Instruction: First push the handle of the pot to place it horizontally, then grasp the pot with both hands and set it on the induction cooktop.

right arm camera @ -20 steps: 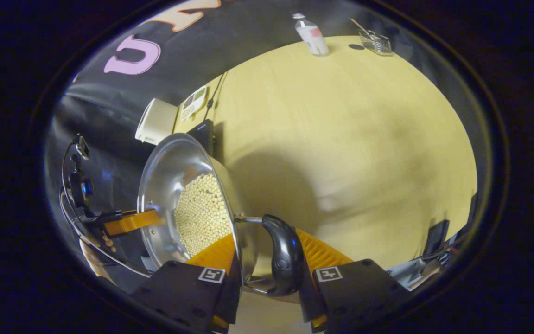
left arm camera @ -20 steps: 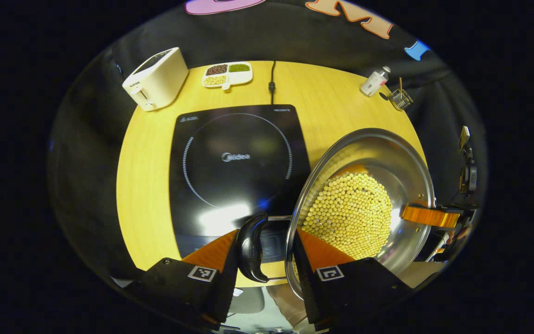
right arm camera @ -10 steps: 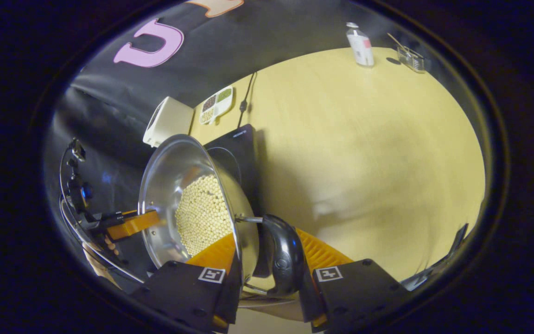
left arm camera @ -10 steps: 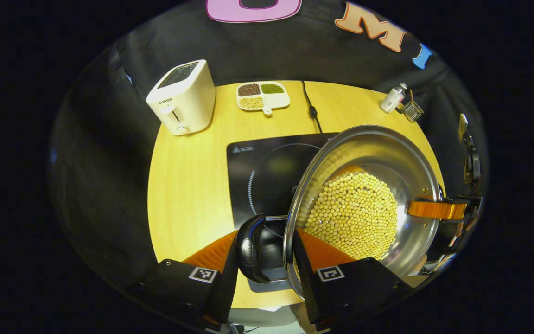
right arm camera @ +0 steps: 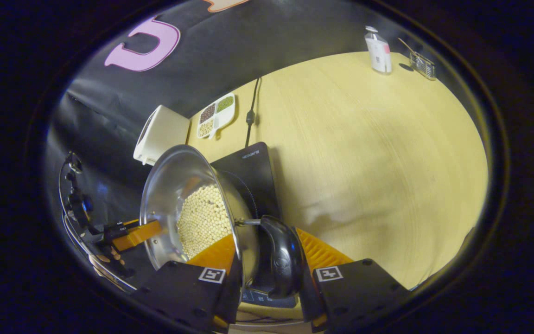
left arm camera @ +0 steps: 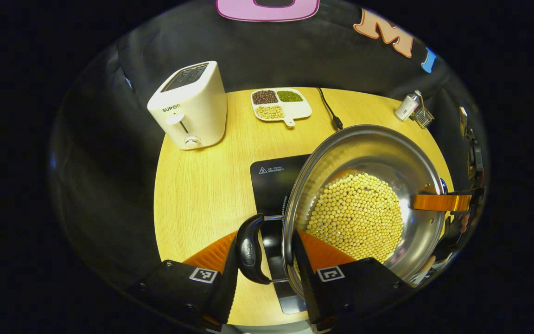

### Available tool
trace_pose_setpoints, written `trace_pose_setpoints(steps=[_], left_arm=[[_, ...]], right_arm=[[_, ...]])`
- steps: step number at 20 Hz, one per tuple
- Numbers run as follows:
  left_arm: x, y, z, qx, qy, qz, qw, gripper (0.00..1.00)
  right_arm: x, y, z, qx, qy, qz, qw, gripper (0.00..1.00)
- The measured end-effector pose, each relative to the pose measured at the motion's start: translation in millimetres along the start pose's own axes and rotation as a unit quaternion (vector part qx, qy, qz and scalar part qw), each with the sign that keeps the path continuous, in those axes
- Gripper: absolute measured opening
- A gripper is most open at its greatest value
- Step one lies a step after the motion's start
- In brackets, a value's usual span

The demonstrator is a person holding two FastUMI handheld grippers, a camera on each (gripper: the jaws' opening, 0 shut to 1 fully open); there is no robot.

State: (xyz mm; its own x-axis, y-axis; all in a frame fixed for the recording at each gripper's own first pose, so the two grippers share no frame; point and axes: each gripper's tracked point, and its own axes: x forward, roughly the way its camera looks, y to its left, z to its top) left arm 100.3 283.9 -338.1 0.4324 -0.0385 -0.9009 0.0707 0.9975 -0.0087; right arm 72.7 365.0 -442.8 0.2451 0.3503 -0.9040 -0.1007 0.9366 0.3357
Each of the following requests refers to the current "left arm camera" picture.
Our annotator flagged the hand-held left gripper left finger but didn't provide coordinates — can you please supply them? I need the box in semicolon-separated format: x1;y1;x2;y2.
128;231;240;331

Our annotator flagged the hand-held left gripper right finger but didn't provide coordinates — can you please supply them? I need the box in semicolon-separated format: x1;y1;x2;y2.
292;230;416;334

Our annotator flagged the stainless steel pot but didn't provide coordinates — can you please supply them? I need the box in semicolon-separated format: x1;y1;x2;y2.
235;124;448;300

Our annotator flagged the black induction cooktop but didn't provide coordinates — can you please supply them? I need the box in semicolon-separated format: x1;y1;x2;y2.
250;154;312;315

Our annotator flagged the clear glass cup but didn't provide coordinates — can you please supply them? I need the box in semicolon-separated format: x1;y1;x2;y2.
414;106;435;129

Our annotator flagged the large heap of soybeans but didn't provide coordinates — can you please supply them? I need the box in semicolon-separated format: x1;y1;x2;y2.
305;173;404;263

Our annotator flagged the clear plastic bottle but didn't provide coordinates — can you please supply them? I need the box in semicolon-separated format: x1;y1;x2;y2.
394;93;421;122

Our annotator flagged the white divided dish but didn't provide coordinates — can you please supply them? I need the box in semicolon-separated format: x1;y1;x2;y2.
250;88;312;127

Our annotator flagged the white toaster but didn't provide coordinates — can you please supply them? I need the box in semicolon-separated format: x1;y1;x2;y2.
147;61;228;150

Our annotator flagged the small heap of soybeans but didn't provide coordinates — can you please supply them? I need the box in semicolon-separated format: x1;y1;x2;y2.
255;105;285;120

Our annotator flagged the small heap of red beans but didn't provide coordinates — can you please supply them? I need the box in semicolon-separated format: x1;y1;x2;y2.
252;90;279;105

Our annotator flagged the black power cable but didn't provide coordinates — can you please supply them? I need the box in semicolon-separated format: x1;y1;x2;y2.
316;87;343;131

